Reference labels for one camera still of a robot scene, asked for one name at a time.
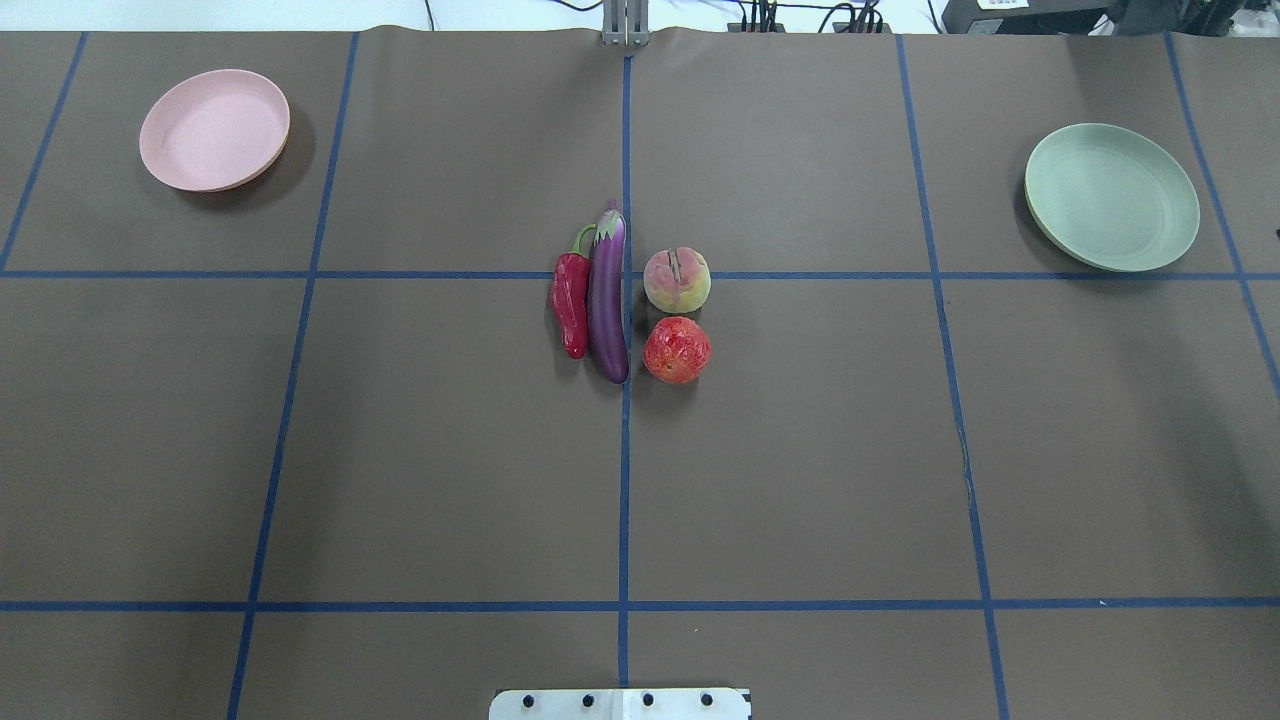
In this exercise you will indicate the peach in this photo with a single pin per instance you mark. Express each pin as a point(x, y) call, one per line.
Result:
point(677, 281)

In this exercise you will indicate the red chili pepper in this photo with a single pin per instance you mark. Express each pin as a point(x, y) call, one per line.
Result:
point(569, 294)

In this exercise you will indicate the purple eggplant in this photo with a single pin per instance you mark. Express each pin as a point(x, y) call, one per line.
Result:
point(606, 331)

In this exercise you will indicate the black device on desk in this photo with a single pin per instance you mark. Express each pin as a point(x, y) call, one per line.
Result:
point(1212, 19)

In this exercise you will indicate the pink plate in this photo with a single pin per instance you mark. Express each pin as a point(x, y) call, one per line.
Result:
point(215, 131)

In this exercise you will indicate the green plate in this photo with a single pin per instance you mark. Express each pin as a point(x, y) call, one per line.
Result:
point(1111, 198)

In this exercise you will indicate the grey aluminium frame post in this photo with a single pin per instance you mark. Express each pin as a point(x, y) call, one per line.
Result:
point(625, 23)

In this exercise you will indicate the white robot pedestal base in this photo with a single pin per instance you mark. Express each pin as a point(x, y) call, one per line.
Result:
point(623, 703)

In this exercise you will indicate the black power strip with cables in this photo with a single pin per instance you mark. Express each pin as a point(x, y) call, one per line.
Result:
point(819, 17)

